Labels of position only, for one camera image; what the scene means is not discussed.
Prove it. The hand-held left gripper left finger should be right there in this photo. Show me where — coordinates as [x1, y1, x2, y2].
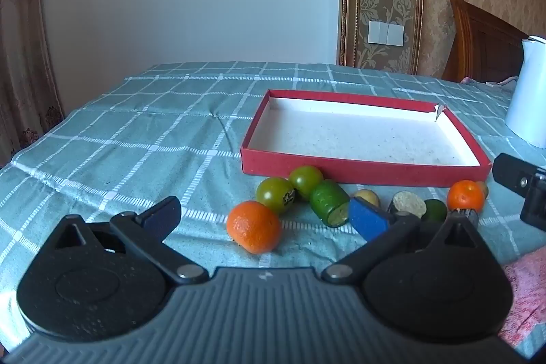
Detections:
[45, 195, 210, 286]

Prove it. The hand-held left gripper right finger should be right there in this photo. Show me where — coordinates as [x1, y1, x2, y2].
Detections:
[322, 197, 485, 286]

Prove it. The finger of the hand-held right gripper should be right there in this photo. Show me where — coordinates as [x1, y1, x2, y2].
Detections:
[492, 153, 536, 195]

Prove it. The dark-skinned pale-faced vegetable piece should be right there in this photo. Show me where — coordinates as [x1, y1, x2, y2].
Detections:
[387, 192, 427, 219]

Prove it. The green cucumber piece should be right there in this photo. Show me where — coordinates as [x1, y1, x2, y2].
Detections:
[310, 180, 351, 227]

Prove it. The small orange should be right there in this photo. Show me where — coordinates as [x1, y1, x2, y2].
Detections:
[446, 180, 486, 213]

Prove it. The red cardboard box tray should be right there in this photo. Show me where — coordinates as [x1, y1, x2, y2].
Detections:
[240, 89, 492, 186]

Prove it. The large orange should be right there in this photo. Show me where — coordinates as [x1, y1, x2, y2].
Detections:
[226, 201, 282, 254]

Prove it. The small yellow fruit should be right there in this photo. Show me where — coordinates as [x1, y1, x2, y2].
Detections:
[353, 189, 381, 208]

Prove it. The green lime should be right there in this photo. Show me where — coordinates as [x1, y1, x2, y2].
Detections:
[422, 199, 448, 223]

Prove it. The white electric kettle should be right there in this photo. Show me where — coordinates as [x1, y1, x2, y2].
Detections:
[505, 35, 546, 149]

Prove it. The pink towel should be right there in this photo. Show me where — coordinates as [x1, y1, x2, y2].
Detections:
[497, 251, 546, 358]

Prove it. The pinkish grey cloth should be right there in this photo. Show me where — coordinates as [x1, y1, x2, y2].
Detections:
[460, 76, 519, 88]

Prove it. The green tomato with dark sticker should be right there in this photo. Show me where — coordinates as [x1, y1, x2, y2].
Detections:
[256, 176, 298, 215]

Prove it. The wooden headboard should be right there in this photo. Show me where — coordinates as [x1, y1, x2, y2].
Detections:
[441, 0, 532, 83]

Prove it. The patterned curtain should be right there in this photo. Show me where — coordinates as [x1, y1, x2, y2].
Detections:
[0, 0, 64, 169]

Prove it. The white wall switch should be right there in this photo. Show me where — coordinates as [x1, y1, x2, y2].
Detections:
[368, 20, 405, 46]

